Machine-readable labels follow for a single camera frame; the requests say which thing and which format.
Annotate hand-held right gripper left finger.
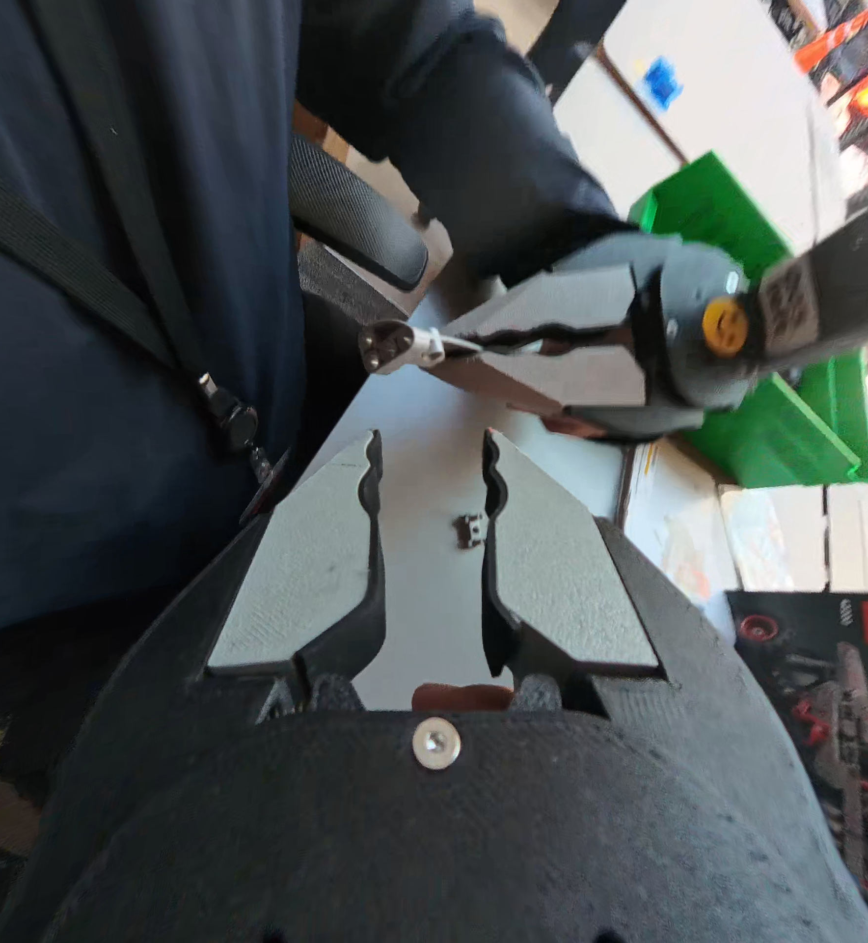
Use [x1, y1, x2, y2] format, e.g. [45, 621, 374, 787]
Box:
[206, 429, 388, 685]

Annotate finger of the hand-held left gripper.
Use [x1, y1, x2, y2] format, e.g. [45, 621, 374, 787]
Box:
[425, 345, 649, 419]
[441, 264, 640, 346]

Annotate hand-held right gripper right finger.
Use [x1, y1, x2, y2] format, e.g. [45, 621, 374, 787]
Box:
[480, 428, 661, 679]

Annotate grey tapered lego panel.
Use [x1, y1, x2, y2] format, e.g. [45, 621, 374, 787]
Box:
[358, 319, 483, 375]

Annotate person's left forearm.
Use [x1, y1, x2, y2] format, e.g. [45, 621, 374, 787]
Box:
[294, 0, 634, 288]

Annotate open lego instruction booklet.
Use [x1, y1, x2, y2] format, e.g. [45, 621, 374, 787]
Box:
[618, 441, 737, 627]

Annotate black lego box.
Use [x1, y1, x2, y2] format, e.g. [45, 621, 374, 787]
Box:
[725, 589, 868, 903]

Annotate black badge reel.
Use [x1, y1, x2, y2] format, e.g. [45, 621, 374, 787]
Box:
[197, 372, 273, 480]

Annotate green plastic bin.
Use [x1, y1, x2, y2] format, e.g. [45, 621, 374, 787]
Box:
[629, 151, 868, 489]

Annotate red and black machine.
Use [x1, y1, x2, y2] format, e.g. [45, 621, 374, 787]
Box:
[795, 7, 868, 152]

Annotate white printed leaflet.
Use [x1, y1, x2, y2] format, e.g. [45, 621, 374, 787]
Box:
[720, 482, 829, 594]

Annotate person's dark blue torso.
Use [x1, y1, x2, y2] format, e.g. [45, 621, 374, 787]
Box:
[0, 0, 310, 638]

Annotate black metal bar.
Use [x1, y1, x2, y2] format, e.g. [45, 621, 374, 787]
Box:
[526, 0, 626, 83]

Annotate black neck lanyard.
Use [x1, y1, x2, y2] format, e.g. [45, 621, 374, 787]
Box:
[0, 0, 217, 402]

